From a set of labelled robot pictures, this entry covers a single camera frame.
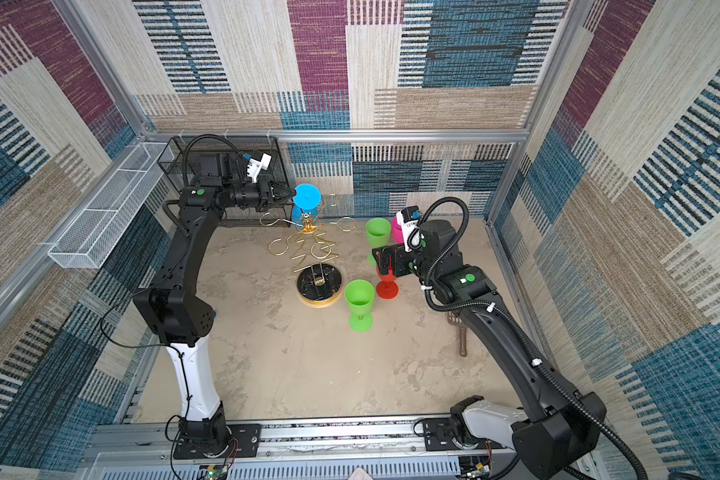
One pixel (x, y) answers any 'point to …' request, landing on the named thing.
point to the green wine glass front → (377, 236)
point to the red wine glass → (387, 288)
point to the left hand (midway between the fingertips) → (296, 188)
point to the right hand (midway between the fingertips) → (391, 252)
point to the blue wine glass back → (306, 201)
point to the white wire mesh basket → (90, 238)
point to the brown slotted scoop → (457, 319)
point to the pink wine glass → (397, 232)
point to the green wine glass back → (359, 296)
